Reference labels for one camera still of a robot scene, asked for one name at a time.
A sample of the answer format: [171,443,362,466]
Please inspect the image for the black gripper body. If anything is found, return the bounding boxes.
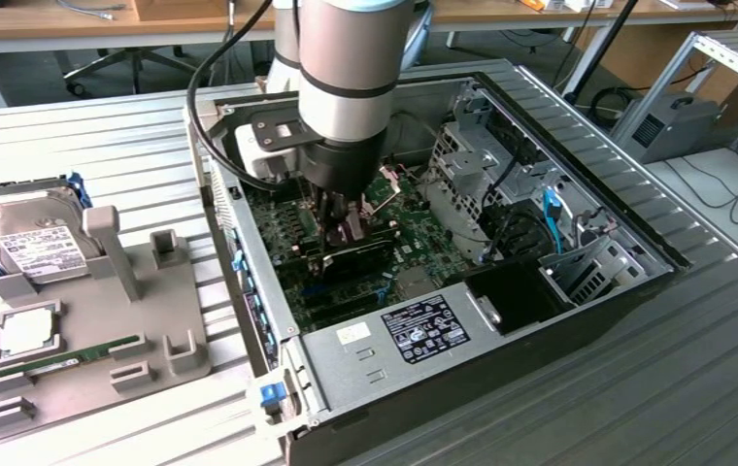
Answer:
[301,138,385,195]

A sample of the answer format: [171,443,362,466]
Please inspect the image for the green graphics card black shroud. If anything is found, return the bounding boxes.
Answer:
[275,240,394,282]

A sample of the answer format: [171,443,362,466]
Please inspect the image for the metal socket cover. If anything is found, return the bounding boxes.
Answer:
[361,164,405,216]

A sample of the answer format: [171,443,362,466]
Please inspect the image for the green motherboard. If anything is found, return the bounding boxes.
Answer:
[242,162,474,336]

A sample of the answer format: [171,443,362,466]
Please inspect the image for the blue expansion slot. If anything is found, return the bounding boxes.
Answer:
[301,283,349,298]

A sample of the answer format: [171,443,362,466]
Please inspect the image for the perforated metal disk bay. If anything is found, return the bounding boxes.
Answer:
[425,120,508,256]

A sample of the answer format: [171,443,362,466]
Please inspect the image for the black expansion slot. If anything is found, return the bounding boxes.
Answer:
[307,290,388,327]

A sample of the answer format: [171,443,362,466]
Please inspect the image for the beige corner fixture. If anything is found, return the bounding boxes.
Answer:
[185,99,230,166]

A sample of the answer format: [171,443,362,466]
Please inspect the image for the silver power supply with label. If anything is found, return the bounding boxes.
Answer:
[290,281,510,428]

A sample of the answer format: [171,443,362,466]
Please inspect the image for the black fan shroud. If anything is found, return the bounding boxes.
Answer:
[444,259,571,337]

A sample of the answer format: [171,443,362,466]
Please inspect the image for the office chair base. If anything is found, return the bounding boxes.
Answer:
[62,45,210,97]

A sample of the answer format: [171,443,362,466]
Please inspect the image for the blue case latch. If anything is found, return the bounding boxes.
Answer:
[257,383,285,408]

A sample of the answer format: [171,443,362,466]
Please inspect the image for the grey plastic parts rack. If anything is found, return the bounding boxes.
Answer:
[0,205,215,434]

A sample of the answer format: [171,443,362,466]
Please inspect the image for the grey slotted disk bay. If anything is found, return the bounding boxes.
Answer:
[537,237,644,308]

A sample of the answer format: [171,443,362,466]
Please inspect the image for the open black PC case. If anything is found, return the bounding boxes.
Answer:
[202,71,696,466]

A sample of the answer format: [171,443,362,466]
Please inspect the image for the hard disk with blue caddy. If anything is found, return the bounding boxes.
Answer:
[0,175,96,286]

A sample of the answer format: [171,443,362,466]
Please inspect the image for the wooden desk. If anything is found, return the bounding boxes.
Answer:
[0,0,281,109]
[430,0,738,98]

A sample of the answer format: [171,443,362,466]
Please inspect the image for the black pole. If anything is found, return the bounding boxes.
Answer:
[563,0,643,106]

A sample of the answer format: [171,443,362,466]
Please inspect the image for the small white box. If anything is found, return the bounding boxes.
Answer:
[546,0,624,14]

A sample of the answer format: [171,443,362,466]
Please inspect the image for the green RAM stick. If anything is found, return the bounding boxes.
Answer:
[0,338,142,383]

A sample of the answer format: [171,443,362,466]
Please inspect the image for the silver CPU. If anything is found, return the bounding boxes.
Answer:
[0,311,60,354]

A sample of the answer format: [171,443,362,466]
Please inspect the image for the grey equipment box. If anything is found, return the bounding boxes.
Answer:
[628,91,737,165]

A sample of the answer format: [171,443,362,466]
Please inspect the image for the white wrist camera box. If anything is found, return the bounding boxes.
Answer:
[234,119,311,184]

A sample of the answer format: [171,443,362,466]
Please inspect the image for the blue wire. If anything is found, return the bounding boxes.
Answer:
[541,187,571,256]

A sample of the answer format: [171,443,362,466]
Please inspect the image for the coiled floor cables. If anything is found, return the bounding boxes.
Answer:
[588,86,637,122]

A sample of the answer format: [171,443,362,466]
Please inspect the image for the grey network cable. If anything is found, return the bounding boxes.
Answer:
[55,0,130,21]

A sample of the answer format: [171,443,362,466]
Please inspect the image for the aluminium frame rack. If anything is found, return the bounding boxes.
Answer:
[608,27,738,156]

